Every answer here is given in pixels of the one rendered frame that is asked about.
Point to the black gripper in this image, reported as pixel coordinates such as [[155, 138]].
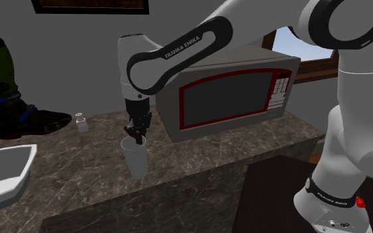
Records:
[[137, 111]]

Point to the white angular bowl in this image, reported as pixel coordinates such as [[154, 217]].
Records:
[[2, 177]]

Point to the dark framed wall picture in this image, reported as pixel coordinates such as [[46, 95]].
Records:
[[89, 6]]

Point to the grey ribbed cup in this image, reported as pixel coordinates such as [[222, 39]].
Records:
[[136, 159]]

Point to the grey and red microwave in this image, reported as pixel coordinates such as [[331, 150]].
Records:
[[228, 96]]

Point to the small white bottle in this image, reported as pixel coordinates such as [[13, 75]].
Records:
[[82, 123]]

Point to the black boot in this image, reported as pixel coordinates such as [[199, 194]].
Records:
[[2, 96]]

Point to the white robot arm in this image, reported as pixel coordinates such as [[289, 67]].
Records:
[[360, 106]]

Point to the wooden framed window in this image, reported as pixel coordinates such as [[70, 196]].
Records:
[[305, 58]]

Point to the dark robot stand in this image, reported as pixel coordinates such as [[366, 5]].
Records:
[[270, 196]]

